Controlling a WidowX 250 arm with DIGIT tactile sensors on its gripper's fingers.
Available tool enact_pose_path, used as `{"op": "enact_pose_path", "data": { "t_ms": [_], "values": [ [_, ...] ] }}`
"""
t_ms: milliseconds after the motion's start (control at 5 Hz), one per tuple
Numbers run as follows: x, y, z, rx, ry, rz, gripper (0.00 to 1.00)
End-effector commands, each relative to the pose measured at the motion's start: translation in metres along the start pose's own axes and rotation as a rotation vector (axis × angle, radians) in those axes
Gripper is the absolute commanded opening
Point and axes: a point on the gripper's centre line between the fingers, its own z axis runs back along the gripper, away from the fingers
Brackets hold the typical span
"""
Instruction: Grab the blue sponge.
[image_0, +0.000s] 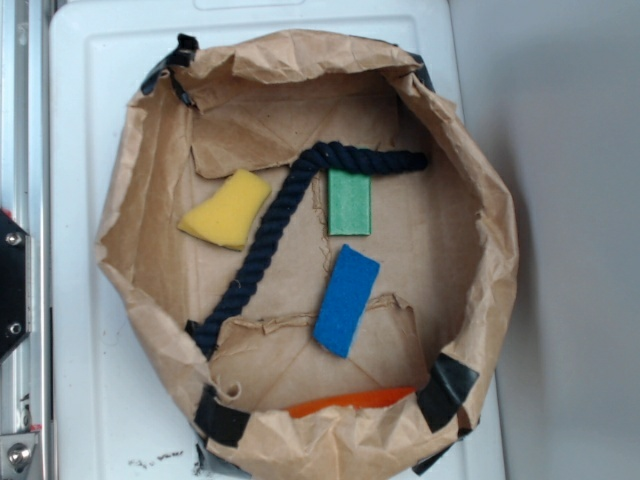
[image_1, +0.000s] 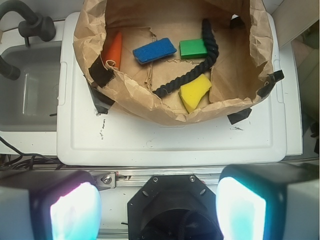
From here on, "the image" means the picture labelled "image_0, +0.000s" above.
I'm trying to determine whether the blue sponge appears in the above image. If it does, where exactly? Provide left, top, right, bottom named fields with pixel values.
left=313, top=245, right=380, bottom=358

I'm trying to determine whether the green sponge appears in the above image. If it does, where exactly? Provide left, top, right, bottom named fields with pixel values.
left=328, top=169, right=372, bottom=236

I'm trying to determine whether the yellow sponge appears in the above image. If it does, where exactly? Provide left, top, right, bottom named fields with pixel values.
left=178, top=169, right=272, bottom=251

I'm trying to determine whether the brown paper bag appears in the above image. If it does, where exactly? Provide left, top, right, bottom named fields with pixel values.
left=96, top=30, right=519, bottom=479

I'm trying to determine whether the orange object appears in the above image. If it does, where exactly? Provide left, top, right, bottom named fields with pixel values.
left=286, top=387, right=416, bottom=418

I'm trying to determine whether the white plastic tray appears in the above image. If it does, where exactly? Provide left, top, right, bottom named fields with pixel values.
left=48, top=0, right=507, bottom=480

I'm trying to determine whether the dark blue rope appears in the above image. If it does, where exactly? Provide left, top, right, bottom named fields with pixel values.
left=196, top=141, right=430, bottom=360

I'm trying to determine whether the black metal bracket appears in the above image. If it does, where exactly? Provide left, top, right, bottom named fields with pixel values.
left=0, top=210, right=29, bottom=362

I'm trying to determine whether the aluminium frame rail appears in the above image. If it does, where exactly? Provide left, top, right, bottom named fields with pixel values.
left=1, top=1, right=56, bottom=479

